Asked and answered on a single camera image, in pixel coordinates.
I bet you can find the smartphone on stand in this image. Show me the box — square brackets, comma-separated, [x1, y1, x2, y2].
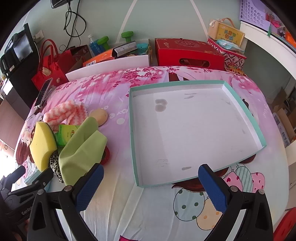
[35, 77, 54, 109]

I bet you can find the beige makeup puff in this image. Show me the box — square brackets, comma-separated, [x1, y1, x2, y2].
[89, 108, 109, 127]

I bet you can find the printed cardboard carton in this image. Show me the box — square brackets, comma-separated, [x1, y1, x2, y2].
[272, 109, 296, 144]

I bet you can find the cartoon printed bedsheet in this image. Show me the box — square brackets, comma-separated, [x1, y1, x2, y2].
[14, 66, 290, 241]

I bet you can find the red plastic stool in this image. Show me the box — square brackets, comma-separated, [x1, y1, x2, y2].
[273, 207, 296, 241]

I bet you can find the black cable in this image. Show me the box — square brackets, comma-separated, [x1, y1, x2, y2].
[59, 0, 87, 52]

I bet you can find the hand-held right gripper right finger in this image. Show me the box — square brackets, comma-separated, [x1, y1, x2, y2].
[198, 164, 274, 241]

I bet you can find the leopard print cloth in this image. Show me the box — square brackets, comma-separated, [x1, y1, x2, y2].
[49, 152, 66, 184]

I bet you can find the brown cardboard box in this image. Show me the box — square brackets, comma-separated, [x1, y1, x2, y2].
[146, 39, 154, 66]

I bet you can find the red gift box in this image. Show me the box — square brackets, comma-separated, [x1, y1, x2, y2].
[154, 38, 226, 71]

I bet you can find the orange packet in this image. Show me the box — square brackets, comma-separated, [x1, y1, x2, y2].
[284, 31, 296, 43]

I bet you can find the shallow teal cardboard box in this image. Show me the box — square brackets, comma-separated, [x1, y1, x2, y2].
[129, 80, 267, 187]

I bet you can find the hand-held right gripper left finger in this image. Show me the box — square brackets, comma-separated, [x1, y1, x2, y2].
[26, 163, 104, 241]

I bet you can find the tan gift box with handle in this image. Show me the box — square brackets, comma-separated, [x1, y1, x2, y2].
[208, 18, 245, 47]

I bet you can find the red patterned box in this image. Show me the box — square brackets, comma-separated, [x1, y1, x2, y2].
[207, 38, 247, 70]

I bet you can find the wet wipes packet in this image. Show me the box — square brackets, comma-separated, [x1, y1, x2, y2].
[216, 39, 245, 52]

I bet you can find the red gold paper decoration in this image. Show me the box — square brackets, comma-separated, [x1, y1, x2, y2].
[225, 66, 247, 77]

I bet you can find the yellow sponge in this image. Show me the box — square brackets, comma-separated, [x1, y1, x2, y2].
[29, 122, 58, 172]

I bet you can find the light blue face mask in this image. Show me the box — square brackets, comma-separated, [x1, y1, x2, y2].
[23, 173, 40, 186]

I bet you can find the light green cloth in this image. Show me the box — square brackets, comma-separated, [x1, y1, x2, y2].
[58, 116, 108, 186]

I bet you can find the black screen device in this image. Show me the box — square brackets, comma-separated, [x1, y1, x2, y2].
[0, 23, 40, 109]

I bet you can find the white foam board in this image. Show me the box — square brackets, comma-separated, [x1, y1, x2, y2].
[65, 55, 149, 81]

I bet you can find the teal plastic item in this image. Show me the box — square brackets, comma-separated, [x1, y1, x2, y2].
[136, 42, 149, 55]

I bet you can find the black monitor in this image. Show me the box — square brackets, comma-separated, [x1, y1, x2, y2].
[51, 0, 72, 8]

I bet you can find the pink striped fluffy towel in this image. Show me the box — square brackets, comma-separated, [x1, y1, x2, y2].
[43, 101, 86, 127]

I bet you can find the purple perforated basket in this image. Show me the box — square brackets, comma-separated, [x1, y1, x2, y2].
[238, 0, 270, 29]

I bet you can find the red glitter tape roll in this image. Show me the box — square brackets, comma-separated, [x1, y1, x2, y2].
[100, 146, 111, 165]

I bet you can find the green dumbbell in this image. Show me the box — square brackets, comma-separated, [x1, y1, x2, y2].
[97, 36, 111, 50]
[121, 31, 134, 43]

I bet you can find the green tissue packet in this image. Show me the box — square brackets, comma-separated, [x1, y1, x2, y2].
[55, 125, 80, 147]

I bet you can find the maroon paper bag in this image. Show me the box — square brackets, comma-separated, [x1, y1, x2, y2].
[58, 45, 93, 72]

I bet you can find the orange cardboard box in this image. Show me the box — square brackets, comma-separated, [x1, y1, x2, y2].
[83, 48, 116, 67]

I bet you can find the white desk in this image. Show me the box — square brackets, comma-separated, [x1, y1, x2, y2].
[239, 21, 296, 79]

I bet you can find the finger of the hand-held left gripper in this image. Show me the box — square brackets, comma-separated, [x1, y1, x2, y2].
[23, 167, 54, 193]
[9, 166, 26, 181]

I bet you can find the plain cardboard box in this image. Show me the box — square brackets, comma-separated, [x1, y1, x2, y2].
[266, 87, 289, 112]

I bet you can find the plastic water bottle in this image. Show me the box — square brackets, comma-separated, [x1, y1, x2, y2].
[88, 34, 101, 56]

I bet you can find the red felt tote bag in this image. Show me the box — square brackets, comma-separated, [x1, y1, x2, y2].
[31, 39, 70, 92]

